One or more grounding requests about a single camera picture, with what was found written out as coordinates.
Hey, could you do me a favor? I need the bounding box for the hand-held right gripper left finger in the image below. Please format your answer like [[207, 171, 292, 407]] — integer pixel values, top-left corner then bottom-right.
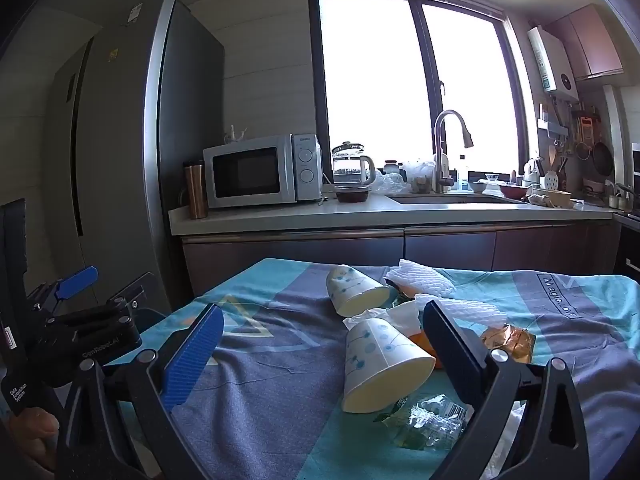
[[56, 304, 225, 480]]

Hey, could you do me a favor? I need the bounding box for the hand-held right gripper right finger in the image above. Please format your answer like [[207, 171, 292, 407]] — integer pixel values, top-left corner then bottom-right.
[[422, 300, 591, 480]]

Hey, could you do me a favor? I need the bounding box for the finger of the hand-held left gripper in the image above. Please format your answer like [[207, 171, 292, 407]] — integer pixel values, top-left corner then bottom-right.
[[27, 266, 100, 313], [97, 272, 157, 323]]

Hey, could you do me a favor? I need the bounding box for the patterned paper cup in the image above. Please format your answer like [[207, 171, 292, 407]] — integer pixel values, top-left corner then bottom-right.
[[341, 318, 437, 415], [326, 264, 391, 318]]

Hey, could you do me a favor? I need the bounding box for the green printed clear plastic bag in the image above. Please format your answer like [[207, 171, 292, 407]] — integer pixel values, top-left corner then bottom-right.
[[372, 392, 468, 453]]

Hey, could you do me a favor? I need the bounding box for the person's left hand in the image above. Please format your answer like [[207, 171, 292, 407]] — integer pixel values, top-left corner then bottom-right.
[[0, 405, 61, 476]]

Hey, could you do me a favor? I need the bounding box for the white foam fruit net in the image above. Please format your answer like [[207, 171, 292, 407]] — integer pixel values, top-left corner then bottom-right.
[[384, 259, 457, 297], [414, 294, 508, 326]]

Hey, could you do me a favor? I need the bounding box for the golden foil wrapper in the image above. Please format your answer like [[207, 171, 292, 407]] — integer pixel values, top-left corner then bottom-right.
[[481, 324, 537, 366]]

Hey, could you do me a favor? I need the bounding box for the white tissue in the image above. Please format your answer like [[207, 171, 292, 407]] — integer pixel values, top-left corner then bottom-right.
[[342, 301, 421, 336]]

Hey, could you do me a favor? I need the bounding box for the printed blanket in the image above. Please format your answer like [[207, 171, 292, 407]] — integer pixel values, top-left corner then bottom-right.
[[120, 258, 640, 480]]

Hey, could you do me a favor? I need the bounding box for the copper travel tumbler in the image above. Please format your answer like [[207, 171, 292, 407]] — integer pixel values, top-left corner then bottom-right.
[[182, 160, 208, 220]]

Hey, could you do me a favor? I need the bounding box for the grey refrigerator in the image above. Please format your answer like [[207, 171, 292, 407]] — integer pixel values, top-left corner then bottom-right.
[[40, 0, 226, 301]]

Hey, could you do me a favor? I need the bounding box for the kitchen counter cabinet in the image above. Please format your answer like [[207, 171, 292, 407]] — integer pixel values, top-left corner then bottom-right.
[[168, 192, 621, 296]]

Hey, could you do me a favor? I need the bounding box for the kitchen sink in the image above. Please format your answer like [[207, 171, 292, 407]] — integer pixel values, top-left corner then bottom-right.
[[387, 192, 521, 206]]

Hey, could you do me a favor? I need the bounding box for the white microwave oven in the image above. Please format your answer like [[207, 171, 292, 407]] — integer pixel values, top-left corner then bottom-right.
[[202, 133, 322, 209]]

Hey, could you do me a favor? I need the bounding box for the beige tray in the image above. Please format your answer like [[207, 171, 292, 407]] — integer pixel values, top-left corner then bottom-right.
[[530, 187, 573, 209]]

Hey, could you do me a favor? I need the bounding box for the dark lidded bowl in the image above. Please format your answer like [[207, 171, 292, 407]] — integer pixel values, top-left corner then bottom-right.
[[334, 185, 372, 204]]

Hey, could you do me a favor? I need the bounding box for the steel kitchen faucet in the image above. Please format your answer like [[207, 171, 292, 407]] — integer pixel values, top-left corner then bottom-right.
[[432, 109, 475, 194]]

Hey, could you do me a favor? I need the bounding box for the glass electric kettle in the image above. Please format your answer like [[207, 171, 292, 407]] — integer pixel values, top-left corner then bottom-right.
[[331, 141, 377, 187]]

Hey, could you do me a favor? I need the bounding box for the hanging frying pan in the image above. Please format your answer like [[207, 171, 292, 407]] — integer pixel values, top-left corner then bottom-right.
[[592, 140, 615, 176]]

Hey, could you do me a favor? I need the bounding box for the large window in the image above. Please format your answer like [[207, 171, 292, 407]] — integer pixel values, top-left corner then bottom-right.
[[307, 0, 538, 181]]

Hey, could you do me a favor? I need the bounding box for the white water heater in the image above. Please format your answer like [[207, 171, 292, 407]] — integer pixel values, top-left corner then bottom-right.
[[526, 24, 581, 95]]

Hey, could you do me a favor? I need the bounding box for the brown wall cabinet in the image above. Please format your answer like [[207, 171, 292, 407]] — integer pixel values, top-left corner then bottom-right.
[[542, 4, 626, 81]]

